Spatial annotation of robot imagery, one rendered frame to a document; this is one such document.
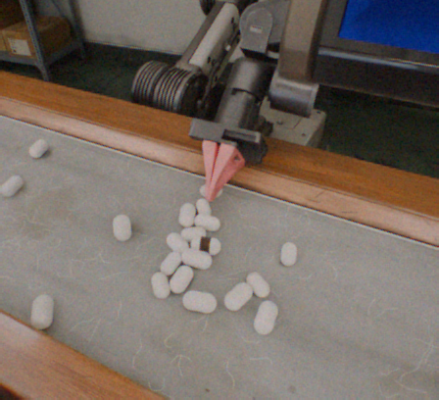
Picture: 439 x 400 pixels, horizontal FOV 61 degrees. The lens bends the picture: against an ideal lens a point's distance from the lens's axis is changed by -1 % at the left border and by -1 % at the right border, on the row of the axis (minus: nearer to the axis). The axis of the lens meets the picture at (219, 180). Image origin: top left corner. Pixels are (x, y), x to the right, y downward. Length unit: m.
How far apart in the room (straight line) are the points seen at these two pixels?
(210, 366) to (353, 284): 0.19
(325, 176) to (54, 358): 0.40
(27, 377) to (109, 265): 0.15
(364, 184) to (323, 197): 0.06
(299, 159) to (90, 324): 0.36
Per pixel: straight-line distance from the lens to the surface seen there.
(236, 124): 0.51
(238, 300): 0.42
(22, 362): 0.42
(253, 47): 0.54
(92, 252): 0.50
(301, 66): 0.16
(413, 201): 0.57
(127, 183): 0.59
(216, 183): 0.51
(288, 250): 0.47
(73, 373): 0.40
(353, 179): 0.57
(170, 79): 0.77
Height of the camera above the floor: 1.11
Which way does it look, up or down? 40 degrees down
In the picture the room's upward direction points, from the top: straight up
